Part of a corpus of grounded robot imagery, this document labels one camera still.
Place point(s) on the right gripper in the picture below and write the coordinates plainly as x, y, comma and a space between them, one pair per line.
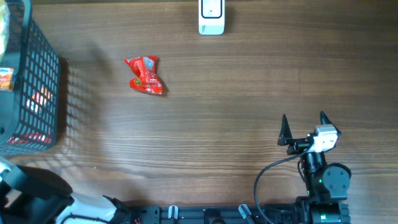
286, 138

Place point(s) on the red crinkled snack packet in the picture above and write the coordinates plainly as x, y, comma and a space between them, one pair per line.
146, 79

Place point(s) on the yellow snack bag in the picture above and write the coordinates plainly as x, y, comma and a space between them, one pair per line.
4, 27

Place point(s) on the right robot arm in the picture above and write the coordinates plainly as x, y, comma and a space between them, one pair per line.
326, 184

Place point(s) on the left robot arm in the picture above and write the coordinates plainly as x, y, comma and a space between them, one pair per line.
32, 195

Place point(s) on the white barcode scanner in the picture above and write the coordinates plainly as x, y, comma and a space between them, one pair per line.
211, 17

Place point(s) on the grey plastic shopping basket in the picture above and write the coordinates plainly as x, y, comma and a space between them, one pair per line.
29, 112

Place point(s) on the orange juice carton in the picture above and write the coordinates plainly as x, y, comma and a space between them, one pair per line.
7, 79

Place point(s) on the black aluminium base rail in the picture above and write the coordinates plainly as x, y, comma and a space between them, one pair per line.
286, 213

